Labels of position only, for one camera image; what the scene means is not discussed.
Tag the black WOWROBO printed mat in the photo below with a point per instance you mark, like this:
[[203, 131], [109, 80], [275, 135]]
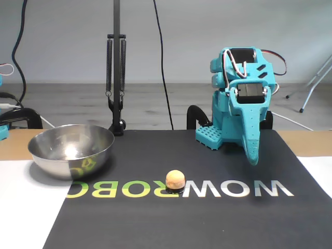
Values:
[[181, 228]]

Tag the black table clamp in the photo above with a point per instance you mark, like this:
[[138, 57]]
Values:
[[31, 114], [268, 120], [193, 114]]

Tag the metal bowl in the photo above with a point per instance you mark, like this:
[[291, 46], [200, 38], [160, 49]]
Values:
[[64, 145]]

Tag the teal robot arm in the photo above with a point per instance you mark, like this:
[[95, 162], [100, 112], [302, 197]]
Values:
[[259, 64]]

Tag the cork coloured ball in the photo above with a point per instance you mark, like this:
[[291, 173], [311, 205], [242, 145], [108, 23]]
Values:
[[175, 179]]

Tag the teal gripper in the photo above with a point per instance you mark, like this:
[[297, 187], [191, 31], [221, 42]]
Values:
[[248, 109]]

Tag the teal robot base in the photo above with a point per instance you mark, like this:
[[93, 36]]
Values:
[[220, 122]]

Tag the large white paper sheet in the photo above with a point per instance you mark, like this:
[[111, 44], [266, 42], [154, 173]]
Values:
[[26, 220]]

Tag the teal second robot arm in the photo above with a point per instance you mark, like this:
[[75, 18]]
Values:
[[3, 132]]

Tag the white metal folding stand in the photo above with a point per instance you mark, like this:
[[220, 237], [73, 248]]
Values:
[[310, 90]]

